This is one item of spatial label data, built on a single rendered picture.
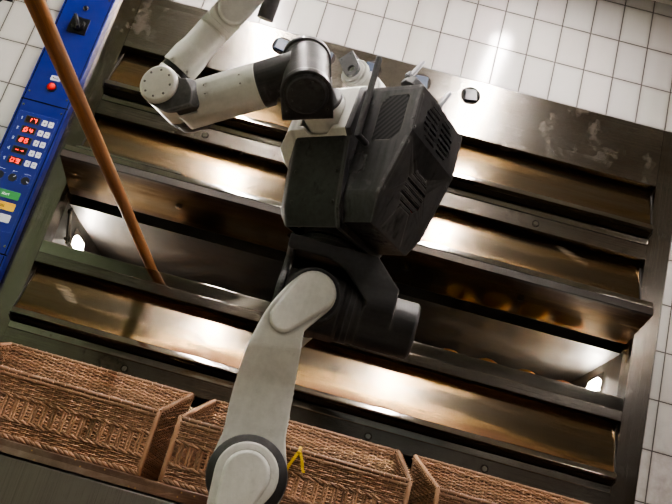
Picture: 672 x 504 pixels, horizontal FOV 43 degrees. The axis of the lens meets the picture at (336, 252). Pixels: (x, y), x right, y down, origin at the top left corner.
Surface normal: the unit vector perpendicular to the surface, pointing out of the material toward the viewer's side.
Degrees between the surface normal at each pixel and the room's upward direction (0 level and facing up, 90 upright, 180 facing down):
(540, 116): 90
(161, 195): 168
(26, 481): 90
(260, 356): 115
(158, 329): 70
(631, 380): 90
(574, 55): 90
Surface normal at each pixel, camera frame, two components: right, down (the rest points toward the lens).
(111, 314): 0.14, -0.62
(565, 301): -0.24, 0.82
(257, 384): 0.08, -0.32
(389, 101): -0.49, -0.42
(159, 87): -0.23, -0.26
